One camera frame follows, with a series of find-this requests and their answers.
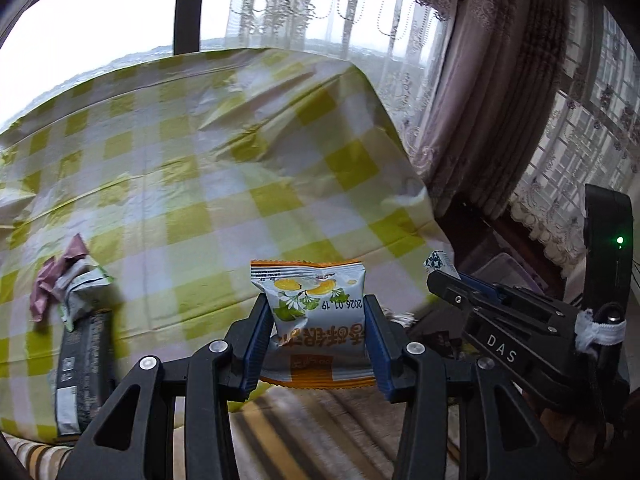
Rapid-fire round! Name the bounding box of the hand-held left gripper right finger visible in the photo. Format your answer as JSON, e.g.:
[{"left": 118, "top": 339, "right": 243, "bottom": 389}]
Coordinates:
[{"left": 364, "top": 294, "right": 577, "bottom": 480}]

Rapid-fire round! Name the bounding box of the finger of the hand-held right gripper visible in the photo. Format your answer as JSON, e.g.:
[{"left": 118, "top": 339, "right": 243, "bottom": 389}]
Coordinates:
[
  {"left": 426, "top": 271, "right": 567, "bottom": 337},
  {"left": 456, "top": 271, "right": 577, "bottom": 318}
]

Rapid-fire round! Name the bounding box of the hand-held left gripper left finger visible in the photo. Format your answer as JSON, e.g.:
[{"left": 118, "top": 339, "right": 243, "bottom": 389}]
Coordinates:
[{"left": 55, "top": 292, "right": 274, "bottom": 480}]

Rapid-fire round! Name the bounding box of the small white patterned candy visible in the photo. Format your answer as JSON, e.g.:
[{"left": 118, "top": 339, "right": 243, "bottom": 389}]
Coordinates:
[{"left": 423, "top": 248, "right": 459, "bottom": 277}]

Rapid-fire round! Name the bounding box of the orange white fruit snack packet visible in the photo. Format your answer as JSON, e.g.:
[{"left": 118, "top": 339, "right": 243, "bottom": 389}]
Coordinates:
[{"left": 250, "top": 258, "right": 382, "bottom": 392}]

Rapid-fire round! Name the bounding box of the clear plastic storage box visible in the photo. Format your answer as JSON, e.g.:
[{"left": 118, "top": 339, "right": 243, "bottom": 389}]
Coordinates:
[{"left": 459, "top": 251, "right": 552, "bottom": 297}]

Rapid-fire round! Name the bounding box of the white cloth strip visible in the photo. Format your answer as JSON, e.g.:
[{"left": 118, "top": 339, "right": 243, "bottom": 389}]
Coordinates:
[{"left": 574, "top": 309, "right": 628, "bottom": 350}]

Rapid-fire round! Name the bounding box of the white lace curtain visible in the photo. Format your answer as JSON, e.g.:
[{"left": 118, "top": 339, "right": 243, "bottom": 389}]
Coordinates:
[
  {"left": 509, "top": 0, "right": 640, "bottom": 273},
  {"left": 224, "top": 0, "right": 467, "bottom": 128}
]

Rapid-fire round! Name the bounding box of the black snack packet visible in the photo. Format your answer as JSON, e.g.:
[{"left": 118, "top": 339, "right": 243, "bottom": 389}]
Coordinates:
[{"left": 51, "top": 310, "right": 119, "bottom": 439}]

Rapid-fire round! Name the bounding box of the white green snack packet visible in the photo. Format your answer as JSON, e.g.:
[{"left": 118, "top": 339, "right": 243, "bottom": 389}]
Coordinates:
[{"left": 58, "top": 260, "right": 114, "bottom": 332}]

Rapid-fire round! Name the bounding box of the yellow checked plastic tablecloth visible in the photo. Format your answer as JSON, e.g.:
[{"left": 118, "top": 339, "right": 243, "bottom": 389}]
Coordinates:
[{"left": 0, "top": 47, "right": 454, "bottom": 447}]

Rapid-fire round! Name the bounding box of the pink curtain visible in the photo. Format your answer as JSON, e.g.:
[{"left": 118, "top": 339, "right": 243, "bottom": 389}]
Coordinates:
[{"left": 400, "top": 0, "right": 572, "bottom": 213}]

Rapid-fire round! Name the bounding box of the pink snack packet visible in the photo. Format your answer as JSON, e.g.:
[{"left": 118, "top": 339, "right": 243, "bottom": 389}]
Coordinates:
[{"left": 28, "top": 233, "right": 92, "bottom": 322}]

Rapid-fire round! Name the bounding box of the dark window post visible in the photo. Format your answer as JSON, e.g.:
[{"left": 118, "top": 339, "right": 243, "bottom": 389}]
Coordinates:
[{"left": 172, "top": 0, "right": 207, "bottom": 56}]

